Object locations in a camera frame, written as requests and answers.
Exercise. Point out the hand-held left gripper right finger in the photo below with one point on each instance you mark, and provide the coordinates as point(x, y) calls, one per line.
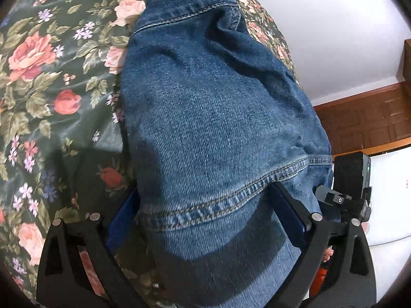
point(293, 221)

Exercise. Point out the dark floral blanket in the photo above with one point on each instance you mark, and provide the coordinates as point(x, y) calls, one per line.
point(48, 86)

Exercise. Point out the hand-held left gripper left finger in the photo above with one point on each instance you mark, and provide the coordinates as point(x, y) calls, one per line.
point(125, 211)

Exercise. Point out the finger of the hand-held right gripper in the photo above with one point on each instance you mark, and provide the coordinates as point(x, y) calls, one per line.
point(332, 196)

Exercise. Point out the white cabinet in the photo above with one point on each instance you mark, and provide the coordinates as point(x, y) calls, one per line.
point(391, 199)

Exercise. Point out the person's right hand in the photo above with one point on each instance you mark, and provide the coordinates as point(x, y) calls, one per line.
point(328, 255)

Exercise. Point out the orange cloth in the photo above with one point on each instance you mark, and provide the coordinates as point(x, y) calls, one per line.
point(322, 279)

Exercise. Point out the wooden door frame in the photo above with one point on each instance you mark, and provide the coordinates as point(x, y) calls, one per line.
point(405, 59)

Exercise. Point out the blue denim jacket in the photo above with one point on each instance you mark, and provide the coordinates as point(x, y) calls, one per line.
point(208, 102)

